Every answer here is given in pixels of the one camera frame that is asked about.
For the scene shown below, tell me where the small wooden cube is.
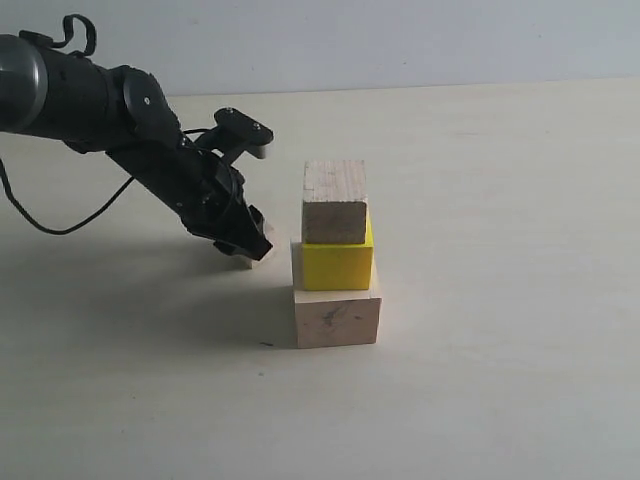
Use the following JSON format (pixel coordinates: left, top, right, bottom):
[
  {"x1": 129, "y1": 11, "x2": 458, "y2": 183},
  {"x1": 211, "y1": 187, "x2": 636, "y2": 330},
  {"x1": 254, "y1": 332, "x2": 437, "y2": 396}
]
[{"x1": 230, "y1": 223, "x2": 279, "y2": 271}]

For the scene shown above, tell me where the medium wooden cube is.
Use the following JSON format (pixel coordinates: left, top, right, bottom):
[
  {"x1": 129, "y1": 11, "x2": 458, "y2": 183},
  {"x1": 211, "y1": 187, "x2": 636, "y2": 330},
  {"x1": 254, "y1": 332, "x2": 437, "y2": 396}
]
[{"x1": 301, "y1": 160, "x2": 368, "y2": 245}]

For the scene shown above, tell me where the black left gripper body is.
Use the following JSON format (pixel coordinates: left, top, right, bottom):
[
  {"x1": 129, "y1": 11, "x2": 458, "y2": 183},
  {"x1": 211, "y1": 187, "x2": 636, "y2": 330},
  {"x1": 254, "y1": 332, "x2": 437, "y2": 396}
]
[{"x1": 107, "y1": 141, "x2": 250, "y2": 243}]

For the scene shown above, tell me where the yellow cube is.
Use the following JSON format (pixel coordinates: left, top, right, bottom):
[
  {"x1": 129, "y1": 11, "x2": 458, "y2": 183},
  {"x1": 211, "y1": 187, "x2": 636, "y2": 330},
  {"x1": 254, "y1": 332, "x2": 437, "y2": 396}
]
[{"x1": 301, "y1": 215, "x2": 374, "y2": 291}]

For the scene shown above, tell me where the large wooden cube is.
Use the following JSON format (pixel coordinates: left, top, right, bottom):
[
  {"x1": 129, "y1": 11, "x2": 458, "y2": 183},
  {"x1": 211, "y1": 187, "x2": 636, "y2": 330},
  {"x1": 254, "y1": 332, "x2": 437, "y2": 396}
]
[{"x1": 289, "y1": 239, "x2": 383, "y2": 350}]

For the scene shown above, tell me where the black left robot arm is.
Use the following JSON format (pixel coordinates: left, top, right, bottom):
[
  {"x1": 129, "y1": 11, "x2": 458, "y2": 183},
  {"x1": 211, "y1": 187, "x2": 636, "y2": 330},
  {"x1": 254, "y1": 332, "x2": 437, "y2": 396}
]
[{"x1": 1, "y1": 34, "x2": 274, "y2": 261}]

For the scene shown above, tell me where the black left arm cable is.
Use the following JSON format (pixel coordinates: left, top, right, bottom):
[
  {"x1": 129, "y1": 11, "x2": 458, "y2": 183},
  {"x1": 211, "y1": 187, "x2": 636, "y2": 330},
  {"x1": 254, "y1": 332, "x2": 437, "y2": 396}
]
[{"x1": 0, "y1": 14, "x2": 211, "y2": 236}]

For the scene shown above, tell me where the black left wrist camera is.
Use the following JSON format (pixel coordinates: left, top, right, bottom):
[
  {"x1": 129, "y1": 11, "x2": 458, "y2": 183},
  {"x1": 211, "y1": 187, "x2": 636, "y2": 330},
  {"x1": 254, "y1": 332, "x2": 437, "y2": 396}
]
[{"x1": 194, "y1": 107, "x2": 274, "y2": 164}]

